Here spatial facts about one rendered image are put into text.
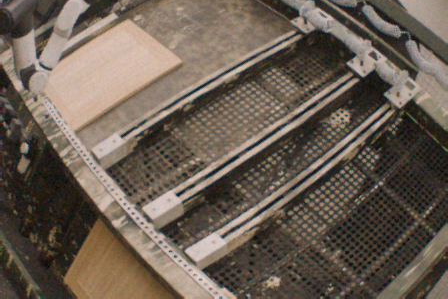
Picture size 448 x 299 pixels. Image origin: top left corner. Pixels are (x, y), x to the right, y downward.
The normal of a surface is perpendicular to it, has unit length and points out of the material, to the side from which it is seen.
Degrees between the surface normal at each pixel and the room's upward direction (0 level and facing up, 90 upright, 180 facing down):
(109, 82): 51
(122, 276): 90
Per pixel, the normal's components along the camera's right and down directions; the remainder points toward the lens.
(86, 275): -0.52, -0.21
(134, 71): -0.04, -0.67
